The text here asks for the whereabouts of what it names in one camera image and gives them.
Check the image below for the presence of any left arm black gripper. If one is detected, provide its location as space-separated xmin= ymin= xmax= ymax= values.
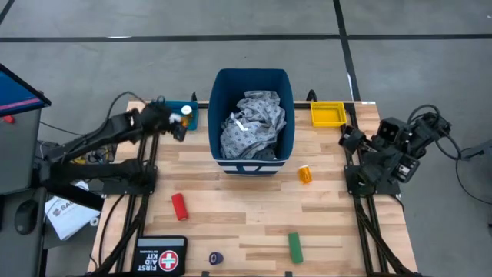
xmin=140 ymin=100 xmax=188 ymax=142

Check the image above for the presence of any white paper booklet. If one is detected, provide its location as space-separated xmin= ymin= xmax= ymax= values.
xmin=44 ymin=180 xmax=101 ymax=242

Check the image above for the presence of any red cup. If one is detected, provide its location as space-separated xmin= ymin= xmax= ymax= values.
xmin=171 ymin=192 xmax=189 ymax=222

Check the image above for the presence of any yellow plastic basket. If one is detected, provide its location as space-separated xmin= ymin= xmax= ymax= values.
xmin=310 ymin=101 xmax=347 ymax=128

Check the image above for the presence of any black computer mouse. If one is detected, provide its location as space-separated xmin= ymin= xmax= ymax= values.
xmin=14 ymin=199 xmax=39 ymax=235

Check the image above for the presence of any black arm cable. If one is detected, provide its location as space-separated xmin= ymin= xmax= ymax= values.
xmin=407 ymin=103 xmax=492 ymax=205
xmin=104 ymin=91 xmax=149 ymax=122

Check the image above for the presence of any grey cabinet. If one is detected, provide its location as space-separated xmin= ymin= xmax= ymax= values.
xmin=0 ymin=108 xmax=42 ymax=195

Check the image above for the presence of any black first aid kit pouch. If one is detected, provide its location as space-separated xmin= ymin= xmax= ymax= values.
xmin=131 ymin=235 xmax=188 ymax=277

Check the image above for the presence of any teal plastic bin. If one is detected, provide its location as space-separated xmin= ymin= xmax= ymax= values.
xmin=163 ymin=100 xmax=200 ymax=132

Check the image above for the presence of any navy white striped fabric bin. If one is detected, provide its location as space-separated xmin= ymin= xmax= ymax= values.
xmin=207 ymin=68 xmax=296 ymax=177

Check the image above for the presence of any striped patterned hospital gown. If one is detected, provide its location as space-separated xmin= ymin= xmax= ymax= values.
xmin=219 ymin=90 xmax=288 ymax=161

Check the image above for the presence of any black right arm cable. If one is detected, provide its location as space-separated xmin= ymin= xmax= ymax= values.
xmin=407 ymin=103 xmax=492 ymax=205

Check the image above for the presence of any orange pill bottle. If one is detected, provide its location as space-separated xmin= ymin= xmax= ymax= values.
xmin=179 ymin=105 xmax=194 ymax=128
xmin=298 ymin=165 xmax=313 ymax=185

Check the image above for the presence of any computer monitor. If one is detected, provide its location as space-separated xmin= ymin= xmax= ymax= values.
xmin=0 ymin=63 xmax=52 ymax=118

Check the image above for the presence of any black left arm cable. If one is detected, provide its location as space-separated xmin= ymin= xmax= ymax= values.
xmin=104 ymin=91 xmax=149 ymax=122

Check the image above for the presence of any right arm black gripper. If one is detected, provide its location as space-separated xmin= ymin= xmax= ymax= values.
xmin=338 ymin=125 xmax=380 ymax=155

